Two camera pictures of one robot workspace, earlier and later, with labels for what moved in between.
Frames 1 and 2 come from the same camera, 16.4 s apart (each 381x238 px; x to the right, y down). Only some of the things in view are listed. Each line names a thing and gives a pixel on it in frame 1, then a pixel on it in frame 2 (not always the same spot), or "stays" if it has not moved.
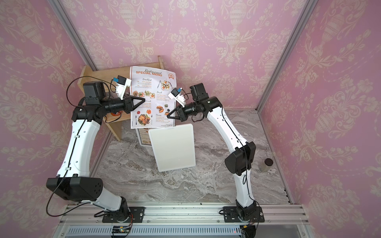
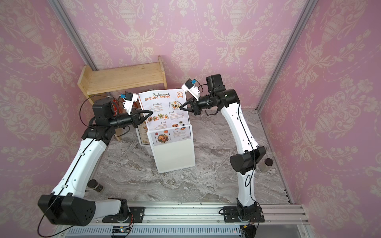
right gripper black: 182,112 stays
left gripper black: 128,104 → 135,116
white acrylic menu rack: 144,137 stays
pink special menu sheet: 154,85 → 167,124
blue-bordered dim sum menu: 144,137 stays
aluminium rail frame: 80,220 stays
